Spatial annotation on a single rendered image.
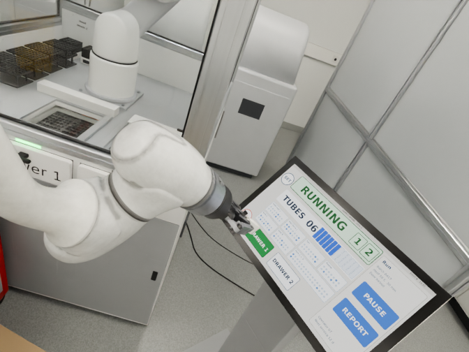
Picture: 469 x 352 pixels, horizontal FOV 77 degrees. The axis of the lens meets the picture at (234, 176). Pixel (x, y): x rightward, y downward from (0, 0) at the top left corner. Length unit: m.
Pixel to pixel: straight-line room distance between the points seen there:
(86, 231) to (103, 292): 1.11
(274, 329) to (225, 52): 0.85
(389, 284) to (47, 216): 0.70
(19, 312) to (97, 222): 1.39
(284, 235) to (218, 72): 0.48
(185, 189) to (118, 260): 0.93
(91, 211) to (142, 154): 0.12
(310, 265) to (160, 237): 0.60
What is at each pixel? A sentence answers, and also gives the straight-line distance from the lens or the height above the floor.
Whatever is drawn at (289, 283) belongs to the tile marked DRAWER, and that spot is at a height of 1.00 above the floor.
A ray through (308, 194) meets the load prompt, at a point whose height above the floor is 1.15.
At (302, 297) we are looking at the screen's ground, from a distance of 0.82.
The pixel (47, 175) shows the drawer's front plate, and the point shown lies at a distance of 1.18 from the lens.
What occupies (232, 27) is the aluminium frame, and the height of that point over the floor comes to 1.48.
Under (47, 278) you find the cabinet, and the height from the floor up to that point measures 0.22.
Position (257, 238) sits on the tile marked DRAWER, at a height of 1.00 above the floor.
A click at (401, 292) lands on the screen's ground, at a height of 1.15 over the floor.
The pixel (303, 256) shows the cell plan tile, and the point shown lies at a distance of 0.84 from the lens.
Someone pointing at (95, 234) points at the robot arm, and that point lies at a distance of 0.48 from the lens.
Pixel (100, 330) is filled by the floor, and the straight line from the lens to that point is 1.76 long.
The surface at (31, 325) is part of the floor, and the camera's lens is 1.80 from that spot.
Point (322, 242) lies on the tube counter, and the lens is 0.84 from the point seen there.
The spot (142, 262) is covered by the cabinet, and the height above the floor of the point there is 0.53.
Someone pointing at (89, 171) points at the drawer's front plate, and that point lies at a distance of 1.08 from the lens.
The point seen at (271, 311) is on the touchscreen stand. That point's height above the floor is 0.77.
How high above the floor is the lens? 1.59
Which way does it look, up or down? 33 degrees down
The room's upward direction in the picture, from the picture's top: 23 degrees clockwise
